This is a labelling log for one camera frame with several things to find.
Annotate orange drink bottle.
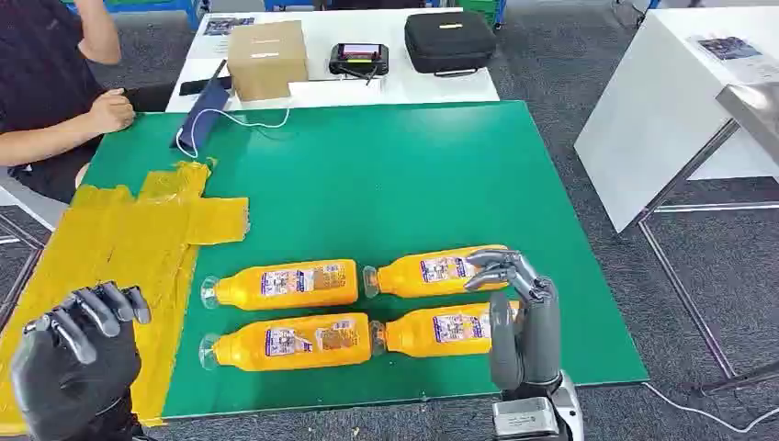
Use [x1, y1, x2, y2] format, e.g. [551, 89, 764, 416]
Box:
[363, 244, 510, 300]
[200, 259, 359, 312]
[370, 300, 522, 359]
[198, 312, 373, 373]

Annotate person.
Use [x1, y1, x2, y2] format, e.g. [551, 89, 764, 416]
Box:
[0, 0, 136, 205]

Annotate green crate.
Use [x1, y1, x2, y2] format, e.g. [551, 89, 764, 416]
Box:
[456, 0, 507, 30]

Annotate printed flyer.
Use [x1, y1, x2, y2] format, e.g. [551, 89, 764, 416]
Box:
[687, 35, 779, 84]
[202, 16, 257, 38]

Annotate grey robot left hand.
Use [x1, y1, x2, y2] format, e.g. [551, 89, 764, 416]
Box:
[10, 281, 152, 441]

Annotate white slanted table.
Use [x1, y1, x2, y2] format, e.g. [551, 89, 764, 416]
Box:
[573, 6, 779, 234]

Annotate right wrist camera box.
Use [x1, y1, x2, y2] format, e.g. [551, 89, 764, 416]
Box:
[491, 396, 561, 441]

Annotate grey metal table frame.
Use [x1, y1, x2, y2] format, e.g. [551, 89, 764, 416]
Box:
[632, 119, 779, 397]

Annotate blue metal frame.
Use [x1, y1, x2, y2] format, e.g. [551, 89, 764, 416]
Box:
[61, 0, 205, 31]

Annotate brown cardboard box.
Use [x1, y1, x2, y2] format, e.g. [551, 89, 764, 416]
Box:
[226, 19, 310, 103]

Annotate yellow sheet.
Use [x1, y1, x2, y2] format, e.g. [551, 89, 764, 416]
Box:
[0, 159, 252, 437]

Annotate black zip case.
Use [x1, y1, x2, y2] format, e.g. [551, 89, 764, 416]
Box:
[403, 10, 499, 78]

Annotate white floor cable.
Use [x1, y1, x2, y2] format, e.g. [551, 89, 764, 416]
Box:
[643, 381, 779, 435]

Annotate black handheld controller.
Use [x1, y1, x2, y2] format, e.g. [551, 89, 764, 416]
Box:
[328, 42, 390, 85]

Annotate person's right hand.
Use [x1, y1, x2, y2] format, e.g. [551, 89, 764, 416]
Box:
[89, 87, 136, 134]

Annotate black flat bar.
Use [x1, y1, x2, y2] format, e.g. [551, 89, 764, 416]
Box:
[178, 59, 233, 97]

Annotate pale grey seat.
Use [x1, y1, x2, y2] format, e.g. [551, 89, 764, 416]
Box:
[0, 169, 71, 232]

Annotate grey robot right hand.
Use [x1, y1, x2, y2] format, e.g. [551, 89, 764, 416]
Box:
[464, 247, 562, 394]

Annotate green table mat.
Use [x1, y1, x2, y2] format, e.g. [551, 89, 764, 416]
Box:
[82, 100, 650, 421]

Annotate steel bench corner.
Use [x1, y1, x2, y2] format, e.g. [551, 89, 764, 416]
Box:
[715, 82, 779, 166]

